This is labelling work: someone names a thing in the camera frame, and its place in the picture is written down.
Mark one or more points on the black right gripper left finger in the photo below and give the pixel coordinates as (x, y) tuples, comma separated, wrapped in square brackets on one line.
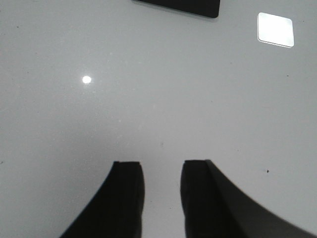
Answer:
[(116, 209)]

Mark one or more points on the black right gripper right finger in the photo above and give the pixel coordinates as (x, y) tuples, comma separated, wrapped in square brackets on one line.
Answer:
[(214, 207)]

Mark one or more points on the black mouse pad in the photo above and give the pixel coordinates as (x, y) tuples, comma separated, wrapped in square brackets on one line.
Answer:
[(203, 8)]

